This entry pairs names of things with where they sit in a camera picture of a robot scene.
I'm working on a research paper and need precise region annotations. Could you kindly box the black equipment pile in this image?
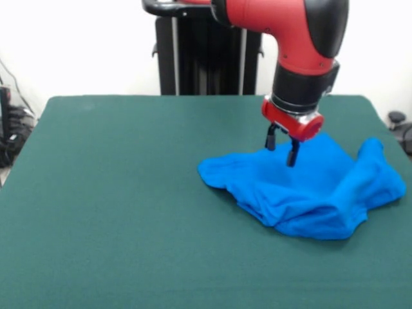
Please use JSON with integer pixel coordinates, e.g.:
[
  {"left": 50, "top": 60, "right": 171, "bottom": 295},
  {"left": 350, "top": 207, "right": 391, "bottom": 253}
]
[{"left": 0, "top": 85, "right": 38, "bottom": 168}]

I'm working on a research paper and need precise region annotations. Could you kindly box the grey chair base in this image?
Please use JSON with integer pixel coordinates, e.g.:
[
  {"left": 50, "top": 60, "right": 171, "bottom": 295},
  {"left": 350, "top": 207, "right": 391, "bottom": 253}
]
[{"left": 388, "top": 111, "right": 412, "bottom": 152}]

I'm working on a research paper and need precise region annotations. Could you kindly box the blue laundry garment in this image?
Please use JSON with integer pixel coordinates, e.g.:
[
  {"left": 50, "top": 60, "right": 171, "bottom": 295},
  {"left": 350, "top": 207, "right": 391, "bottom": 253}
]
[{"left": 196, "top": 131, "right": 407, "bottom": 241}]

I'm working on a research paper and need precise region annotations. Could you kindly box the grey wall cable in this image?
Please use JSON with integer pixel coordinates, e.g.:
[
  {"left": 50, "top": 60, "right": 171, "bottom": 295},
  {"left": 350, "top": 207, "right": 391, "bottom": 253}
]
[{"left": 0, "top": 57, "right": 36, "bottom": 117}]

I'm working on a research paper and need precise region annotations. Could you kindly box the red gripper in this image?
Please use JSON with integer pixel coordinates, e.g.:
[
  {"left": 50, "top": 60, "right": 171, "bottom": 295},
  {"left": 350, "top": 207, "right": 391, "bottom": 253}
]
[{"left": 260, "top": 98, "right": 325, "bottom": 167}]

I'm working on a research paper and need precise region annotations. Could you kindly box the dark green table cloth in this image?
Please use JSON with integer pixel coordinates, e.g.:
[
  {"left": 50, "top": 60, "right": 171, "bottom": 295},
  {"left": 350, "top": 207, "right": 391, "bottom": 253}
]
[{"left": 0, "top": 94, "right": 412, "bottom": 309}]

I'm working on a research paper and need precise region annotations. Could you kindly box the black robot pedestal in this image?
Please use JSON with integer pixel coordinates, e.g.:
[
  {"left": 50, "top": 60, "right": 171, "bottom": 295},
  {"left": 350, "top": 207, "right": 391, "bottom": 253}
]
[{"left": 141, "top": 0, "right": 265, "bottom": 96}]

